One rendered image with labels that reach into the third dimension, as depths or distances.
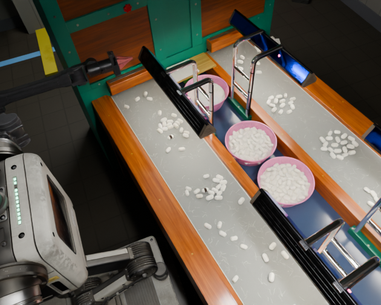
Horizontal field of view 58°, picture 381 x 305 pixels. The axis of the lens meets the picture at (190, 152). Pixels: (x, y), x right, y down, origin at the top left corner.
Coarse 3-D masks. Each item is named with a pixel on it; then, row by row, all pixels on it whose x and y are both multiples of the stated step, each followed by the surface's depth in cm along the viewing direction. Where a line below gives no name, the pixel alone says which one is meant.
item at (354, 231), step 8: (376, 208) 132; (368, 216) 139; (360, 224) 146; (368, 224) 141; (352, 232) 153; (360, 232) 152; (360, 240) 150; (368, 240) 150; (368, 248) 148; (376, 248) 148
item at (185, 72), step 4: (188, 60) 216; (176, 64) 215; (168, 68) 213; (184, 68) 212; (188, 68) 212; (176, 72) 210; (180, 72) 210; (184, 72) 210; (188, 72) 210; (192, 72) 209; (172, 76) 208; (176, 76) 208; (180, 76) 208; (184, 76) 208; (188, 76) 207; (176, 80) 206
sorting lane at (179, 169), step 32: (128, 96) 206; (160, 96) 204; (160, 160) 177; (192, 160) 176; (192, 192) 165; (224, 192) 164; (192, 224) 156; (224, 224) 155; (256, 224) 154; (224, 256) 147; (256, 256) 146; (256, 288) 138; (288, 288) 138
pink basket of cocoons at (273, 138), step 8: (248, 120) 186; (240, 128) 188; (256, 128) 187; (264, 128) 185; (272, 136) 181; (272, 152) 173; (240, 160) 175; (248, 160) 171; (256, 160) 171; (264, 160) 179
